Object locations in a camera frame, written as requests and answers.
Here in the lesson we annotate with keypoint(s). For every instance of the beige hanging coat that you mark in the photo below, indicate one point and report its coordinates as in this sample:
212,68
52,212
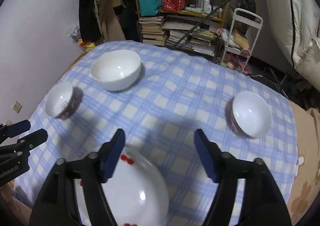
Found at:
110,21

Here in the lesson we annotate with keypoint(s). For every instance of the white trolley cart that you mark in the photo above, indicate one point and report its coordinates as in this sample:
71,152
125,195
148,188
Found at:
258,33

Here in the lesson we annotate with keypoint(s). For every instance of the plastic bag with yellow items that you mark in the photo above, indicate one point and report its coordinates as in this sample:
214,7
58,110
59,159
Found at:
85,44

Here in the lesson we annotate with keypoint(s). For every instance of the cream recliner chair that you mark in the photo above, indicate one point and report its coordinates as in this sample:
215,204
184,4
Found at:
295,16

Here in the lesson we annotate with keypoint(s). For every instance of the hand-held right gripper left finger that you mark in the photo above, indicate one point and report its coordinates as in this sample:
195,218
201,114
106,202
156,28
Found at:
113,158

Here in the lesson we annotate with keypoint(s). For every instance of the blue plaid cloth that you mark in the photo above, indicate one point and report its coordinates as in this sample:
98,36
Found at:
175,96

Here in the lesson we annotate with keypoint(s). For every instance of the group of white bottles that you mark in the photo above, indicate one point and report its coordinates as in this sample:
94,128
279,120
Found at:
203,2

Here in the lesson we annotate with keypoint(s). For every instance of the dark thin pole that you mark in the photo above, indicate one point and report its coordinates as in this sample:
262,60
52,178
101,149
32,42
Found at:
200,24

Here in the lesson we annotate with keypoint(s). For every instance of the wall socket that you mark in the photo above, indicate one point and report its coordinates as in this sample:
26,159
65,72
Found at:
8,122
17,106

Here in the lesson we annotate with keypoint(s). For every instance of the white bowl with red stamp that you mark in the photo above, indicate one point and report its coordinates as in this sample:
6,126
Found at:
58,98

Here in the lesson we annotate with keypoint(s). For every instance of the black hanging garment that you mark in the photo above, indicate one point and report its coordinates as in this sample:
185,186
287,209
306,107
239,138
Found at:
128,23

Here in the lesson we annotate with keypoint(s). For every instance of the black hanging trousers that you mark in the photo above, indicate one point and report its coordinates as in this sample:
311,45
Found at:
88,21

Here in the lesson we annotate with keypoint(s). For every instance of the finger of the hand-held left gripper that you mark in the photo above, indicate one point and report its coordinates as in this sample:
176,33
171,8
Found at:
32,139
17,128

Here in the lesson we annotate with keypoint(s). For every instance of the stack of magazines and books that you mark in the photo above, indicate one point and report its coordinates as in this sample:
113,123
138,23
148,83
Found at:
197,38

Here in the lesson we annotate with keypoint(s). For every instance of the large white bowl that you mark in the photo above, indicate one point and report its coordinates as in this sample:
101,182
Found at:
116,71

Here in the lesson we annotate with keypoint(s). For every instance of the stack of old books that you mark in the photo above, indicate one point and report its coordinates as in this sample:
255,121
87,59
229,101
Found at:
152,31

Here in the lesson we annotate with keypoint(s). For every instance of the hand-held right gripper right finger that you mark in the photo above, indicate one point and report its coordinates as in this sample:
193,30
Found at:
207,158

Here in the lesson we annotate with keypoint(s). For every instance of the black metal stand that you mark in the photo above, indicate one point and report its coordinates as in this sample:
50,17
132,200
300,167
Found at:
282,81

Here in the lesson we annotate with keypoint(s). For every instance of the black backpack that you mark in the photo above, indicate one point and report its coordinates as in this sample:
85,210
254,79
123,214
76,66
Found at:
247,11

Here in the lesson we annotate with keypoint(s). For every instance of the white cherry print plate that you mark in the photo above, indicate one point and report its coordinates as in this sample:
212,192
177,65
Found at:
140,191

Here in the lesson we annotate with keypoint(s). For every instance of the small red patterned bowl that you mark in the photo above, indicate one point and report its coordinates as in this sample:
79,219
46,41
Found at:
250,113

